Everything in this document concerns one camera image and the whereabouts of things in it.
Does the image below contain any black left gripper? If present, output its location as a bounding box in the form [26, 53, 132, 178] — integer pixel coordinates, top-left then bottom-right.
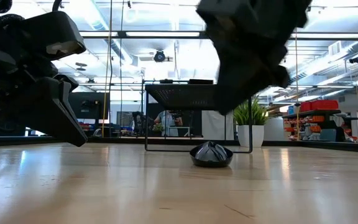
[0, 34, 89, 147]

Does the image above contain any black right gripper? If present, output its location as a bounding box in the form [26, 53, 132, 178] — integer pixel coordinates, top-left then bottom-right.
[196, 0, 313, 116]

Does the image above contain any black square mini plate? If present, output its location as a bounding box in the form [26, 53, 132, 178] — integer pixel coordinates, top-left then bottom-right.
[187, 78, 215, 86]

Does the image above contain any black wavy mini plate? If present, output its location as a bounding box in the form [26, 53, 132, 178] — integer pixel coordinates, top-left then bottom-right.
[189, 141, 234, 169]

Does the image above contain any green plant in white pot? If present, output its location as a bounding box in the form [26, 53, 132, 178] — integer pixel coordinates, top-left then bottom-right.
[233, 96, 270, 148]

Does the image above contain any black perforated metal shelf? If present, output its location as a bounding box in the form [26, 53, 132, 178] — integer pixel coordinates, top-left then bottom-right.
[144, 83, 254, 154]

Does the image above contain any small white background table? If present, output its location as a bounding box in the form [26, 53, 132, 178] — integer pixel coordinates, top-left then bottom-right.
[167, 125, 191, 138]

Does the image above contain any person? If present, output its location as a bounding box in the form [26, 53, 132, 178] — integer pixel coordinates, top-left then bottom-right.
[153, 110, 183, 138]

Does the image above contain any shelf rack with red bins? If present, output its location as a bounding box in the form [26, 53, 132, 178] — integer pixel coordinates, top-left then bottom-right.
[283, 99, 358, 142]

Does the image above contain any white ceiling light strip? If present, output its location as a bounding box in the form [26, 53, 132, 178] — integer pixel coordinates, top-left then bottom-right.
[290, 32, 358, 39]

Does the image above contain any black wall monitor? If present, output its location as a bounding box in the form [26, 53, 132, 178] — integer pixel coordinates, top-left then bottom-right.
[68, 91, 111, 121]

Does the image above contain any black hanging cable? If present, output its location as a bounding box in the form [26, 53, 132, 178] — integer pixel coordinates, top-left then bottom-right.
[118, 0, 126, 138]

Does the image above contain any yellow hanging cord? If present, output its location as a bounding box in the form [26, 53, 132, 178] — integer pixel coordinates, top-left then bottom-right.
[295, 29, 300, 141]

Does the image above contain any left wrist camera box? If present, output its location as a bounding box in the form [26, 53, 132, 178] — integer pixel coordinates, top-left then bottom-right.
[19, 11, 87, 62]

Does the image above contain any black ceiling dome camera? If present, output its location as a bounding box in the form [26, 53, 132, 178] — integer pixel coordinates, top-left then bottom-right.
[153, 49, 167, 63]

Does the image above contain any black overhead frame beam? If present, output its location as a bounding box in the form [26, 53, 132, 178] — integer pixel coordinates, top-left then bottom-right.
[79, 30, 358, 40]

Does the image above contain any white hanging ring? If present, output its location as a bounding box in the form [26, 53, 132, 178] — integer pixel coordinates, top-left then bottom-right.
[122, 5, 139, 24]

